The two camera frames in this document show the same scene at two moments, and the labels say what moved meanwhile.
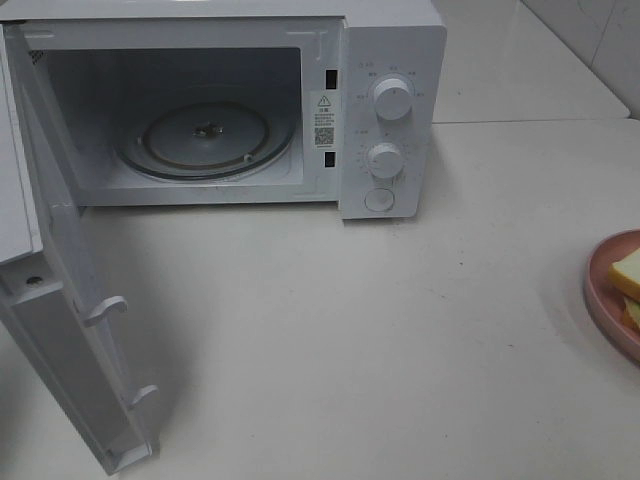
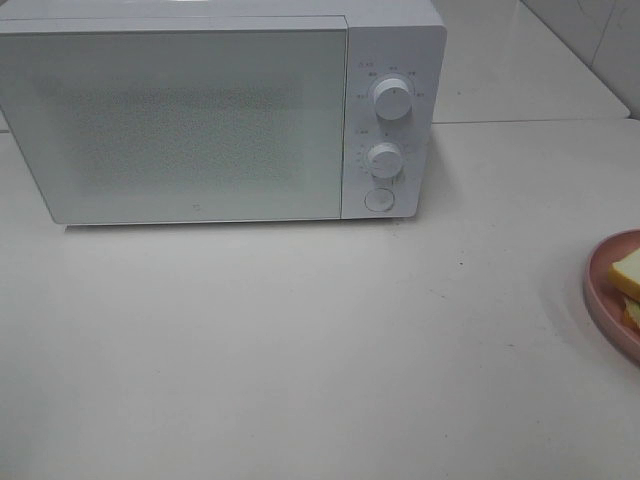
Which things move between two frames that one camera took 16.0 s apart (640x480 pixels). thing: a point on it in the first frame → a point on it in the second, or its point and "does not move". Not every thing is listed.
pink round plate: [604, 302] does not move
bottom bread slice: [632, 313] does not move
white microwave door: [46, 281] → [178, 119]
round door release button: [379, 199] does not move
